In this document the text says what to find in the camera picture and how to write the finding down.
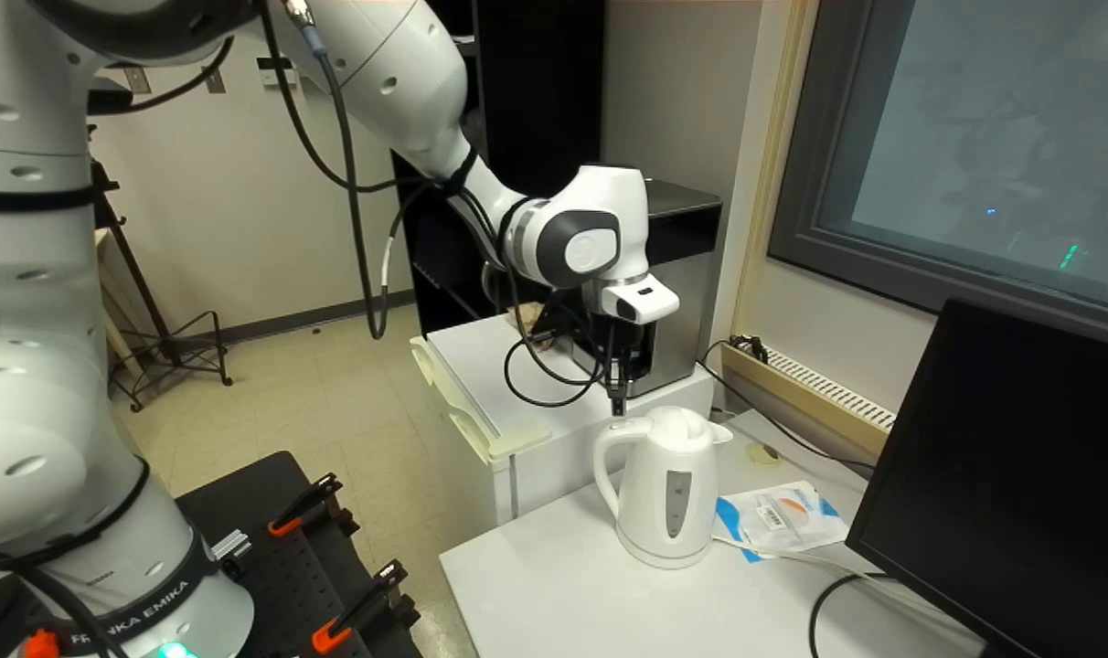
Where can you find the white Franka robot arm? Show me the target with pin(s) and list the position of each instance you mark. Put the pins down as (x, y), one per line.
(26, 427)

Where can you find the white electric kettle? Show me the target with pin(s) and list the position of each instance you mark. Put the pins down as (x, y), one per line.
(666, 486)

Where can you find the tall black cabinet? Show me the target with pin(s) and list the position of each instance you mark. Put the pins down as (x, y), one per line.
(537, 98)

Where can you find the orange black bar clamp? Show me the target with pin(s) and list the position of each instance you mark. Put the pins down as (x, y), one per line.
(37, 642)
(355, 607)
(302, 507)

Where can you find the beige baseboard heater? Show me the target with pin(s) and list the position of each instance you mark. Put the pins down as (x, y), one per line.
(819, 407)

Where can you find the black tripod stand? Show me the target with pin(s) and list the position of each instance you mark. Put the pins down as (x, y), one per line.
(149, 305)

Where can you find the blue white plastic packet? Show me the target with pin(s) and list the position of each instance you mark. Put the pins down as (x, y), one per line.
(775, 516)

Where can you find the dark framed window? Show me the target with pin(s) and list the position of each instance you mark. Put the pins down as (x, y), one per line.
(977, 133)

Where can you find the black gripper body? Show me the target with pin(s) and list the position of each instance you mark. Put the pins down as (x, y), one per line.
(585, 330)

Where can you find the dark open shelf box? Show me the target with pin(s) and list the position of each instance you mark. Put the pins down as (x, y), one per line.
(687, 222)

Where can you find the black computer monitor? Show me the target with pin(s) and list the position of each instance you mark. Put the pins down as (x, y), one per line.
(1015, 486)

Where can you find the black rack with orange clamps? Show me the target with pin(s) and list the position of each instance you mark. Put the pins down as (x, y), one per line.
(273, 573)

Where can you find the white mini fridge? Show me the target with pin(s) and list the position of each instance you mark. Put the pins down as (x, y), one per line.
(481, 366)

